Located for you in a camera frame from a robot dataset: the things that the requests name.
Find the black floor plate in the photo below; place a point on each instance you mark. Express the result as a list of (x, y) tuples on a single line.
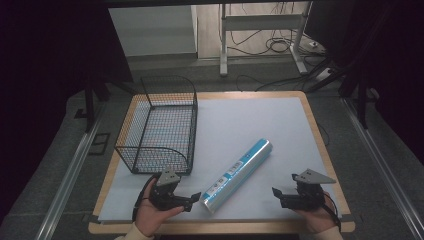
[(99, 144)]

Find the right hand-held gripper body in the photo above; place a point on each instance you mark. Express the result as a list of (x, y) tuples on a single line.
[(308, 196)]

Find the metal floor rail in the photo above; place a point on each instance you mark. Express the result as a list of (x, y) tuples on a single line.
[(383, 166), (71, 173)]

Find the person's right hand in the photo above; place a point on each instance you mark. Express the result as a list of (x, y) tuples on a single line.
[(321, 218)]

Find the white board panel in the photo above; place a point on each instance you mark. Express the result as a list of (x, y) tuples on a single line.
[(151, 30)]

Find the black metal stand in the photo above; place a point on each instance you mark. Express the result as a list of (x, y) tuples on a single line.
[(90, 100), (361, 96)]

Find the light grey table mat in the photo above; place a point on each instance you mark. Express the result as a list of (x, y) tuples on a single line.
[(253, 123)]

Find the white metal desk frame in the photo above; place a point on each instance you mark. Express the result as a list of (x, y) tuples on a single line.
[(263, 21)]

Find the white power strip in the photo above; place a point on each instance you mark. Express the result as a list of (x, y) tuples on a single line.
[(323, 74)]

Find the person's left hand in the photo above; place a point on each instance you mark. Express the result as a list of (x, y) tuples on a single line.
[(150, 216)]

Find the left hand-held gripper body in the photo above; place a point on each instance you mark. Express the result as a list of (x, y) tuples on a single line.
[(166, 195)]

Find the blue labelled plastic wrap roll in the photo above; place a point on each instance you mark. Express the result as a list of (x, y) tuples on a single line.
[(236, 175)]

